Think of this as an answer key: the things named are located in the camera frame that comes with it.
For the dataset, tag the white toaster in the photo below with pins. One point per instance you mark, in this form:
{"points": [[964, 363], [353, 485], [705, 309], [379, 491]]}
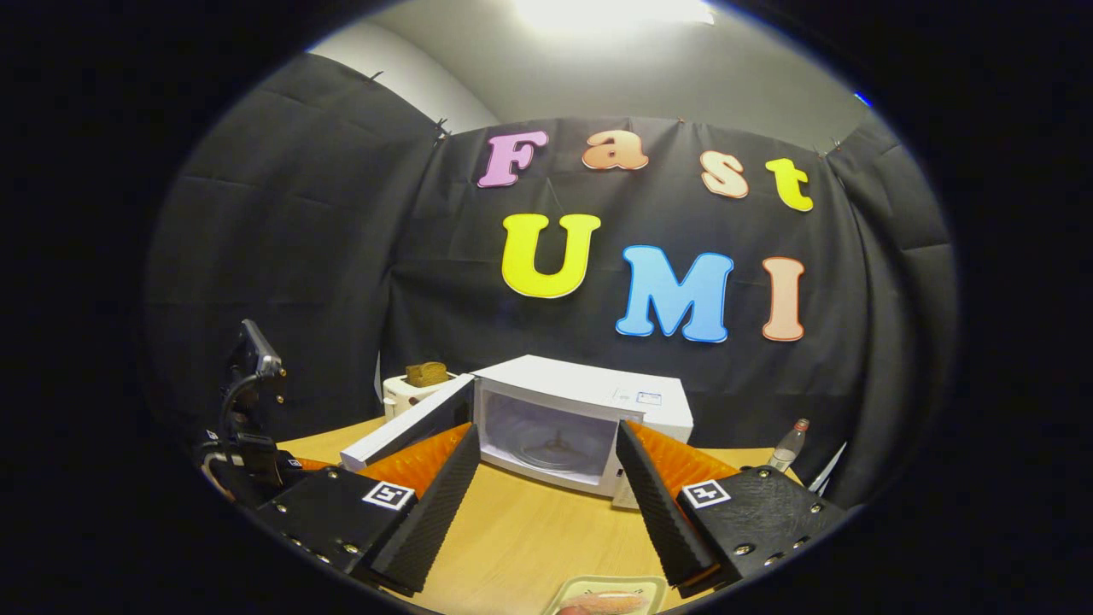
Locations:
{"points": [[401, 397]]}

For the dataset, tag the clear plastic bottle red label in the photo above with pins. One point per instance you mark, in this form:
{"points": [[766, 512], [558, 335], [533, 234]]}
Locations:
{"points": [[786, 448]]}

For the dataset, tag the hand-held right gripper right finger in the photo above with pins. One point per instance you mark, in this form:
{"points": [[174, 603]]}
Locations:
{"points": [[657, 512]]}

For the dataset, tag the beige bread roll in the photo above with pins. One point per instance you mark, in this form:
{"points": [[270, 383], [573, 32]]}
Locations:
{"points": [[598, 604]]}

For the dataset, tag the brown bread slice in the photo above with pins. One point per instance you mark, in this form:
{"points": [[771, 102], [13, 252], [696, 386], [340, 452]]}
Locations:
{"points": [[427, 374]]}

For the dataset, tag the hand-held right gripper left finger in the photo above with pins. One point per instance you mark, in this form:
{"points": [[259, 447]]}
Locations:
{"points": [[431, 521]]}

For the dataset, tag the pale green plate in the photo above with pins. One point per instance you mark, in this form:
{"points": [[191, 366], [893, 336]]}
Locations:
{"points": [[649, 589]]}

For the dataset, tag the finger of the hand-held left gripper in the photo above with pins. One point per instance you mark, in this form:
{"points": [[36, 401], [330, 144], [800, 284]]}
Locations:
{"points": [[312, 465]]}

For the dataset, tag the large ceiling light panel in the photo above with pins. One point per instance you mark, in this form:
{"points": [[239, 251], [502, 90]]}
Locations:
{"points": [[615, 10]]}

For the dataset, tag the white microwave oven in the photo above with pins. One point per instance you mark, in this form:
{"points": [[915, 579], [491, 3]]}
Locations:
{"points": [[581, 384]]}

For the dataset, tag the black backdrop cloth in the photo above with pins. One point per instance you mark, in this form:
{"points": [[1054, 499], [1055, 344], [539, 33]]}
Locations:
{"points": [[341, 256]]}

